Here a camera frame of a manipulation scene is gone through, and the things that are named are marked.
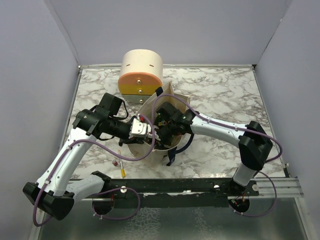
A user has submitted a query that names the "cream canvas tote bag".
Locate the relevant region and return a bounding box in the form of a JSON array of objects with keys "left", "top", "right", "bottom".
[{"left": 128, "top": 81, "right": 190, "bottom": 167}]

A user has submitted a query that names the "green glass bottle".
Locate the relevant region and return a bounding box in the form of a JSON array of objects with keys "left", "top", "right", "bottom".
[{"left": 154, "top": 116, "right": 168, "bottom": 129}]

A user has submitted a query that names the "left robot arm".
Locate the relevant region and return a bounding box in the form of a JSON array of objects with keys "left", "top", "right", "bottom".
[{"left": 22, "top": 93, "right": 154, "bottom": 227}]

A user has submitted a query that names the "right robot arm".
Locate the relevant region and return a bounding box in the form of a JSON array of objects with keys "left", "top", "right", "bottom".
[{"left": 154, "top": 102, "right": 273, "bottom": 196}]

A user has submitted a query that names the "yellow capped pen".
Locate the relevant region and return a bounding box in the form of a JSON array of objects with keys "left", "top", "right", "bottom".
[{"left": 119, "top": 157, "right": 126, "bottom": 178}]

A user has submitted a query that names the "round drawer storage box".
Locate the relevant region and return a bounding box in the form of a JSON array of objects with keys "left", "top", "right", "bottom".
[{"left": 118, "top": 49, "right": 163, "bottom": 104}]

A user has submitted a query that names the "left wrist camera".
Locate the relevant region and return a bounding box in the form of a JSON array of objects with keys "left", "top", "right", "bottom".
[{"left": 129, "top": 118, "right": 152, "bottom": 139}]

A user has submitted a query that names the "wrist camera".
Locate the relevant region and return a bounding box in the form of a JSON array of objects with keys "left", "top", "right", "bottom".
[
  {"left": 147, "top": 125, "right": 161, "bottom": 141},
  {"left": 129, "top": 118, "right": 152, "bottom": 139}
]

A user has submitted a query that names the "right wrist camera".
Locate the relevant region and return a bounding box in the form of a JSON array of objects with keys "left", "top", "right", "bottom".
[{"left": 147, "top": 125, "right": 161, "bottom": 141}]

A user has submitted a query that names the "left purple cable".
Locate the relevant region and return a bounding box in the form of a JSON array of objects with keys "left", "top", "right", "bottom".
[{"left": 32, "top": 113, "right": 157, "bottom": 228}]

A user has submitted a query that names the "purple cable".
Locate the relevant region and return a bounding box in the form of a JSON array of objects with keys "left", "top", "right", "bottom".
[
  {"left": 32, "top": 113, "right": 157, "bottom": 228},
  {"left": 151, "top": 94, "right": 284, "bottom": 218}
]

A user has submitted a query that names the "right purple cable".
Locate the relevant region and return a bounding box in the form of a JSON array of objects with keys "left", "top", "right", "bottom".
[{"left": 151, "top": 94, "right": 284, "bottom": 218}]

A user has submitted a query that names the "black mounting rail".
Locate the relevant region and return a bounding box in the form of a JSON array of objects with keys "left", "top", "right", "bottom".
[{"left": 99, "top": 177, "right": 259, "bottom": 209}]

